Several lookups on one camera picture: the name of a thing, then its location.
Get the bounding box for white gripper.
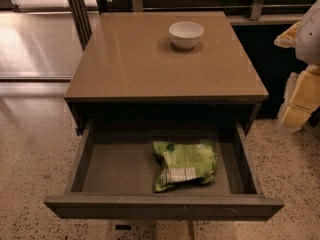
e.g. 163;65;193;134
274;0;320;130

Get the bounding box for green rice chip bag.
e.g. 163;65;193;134
152;139;218;192

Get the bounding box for brown cabinet with counter top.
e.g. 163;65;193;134
65;12;268;129

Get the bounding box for open grey top drawer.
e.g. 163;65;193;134
44;122;284;221

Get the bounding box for white ceramic bowl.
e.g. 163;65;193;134
169;22;204;50

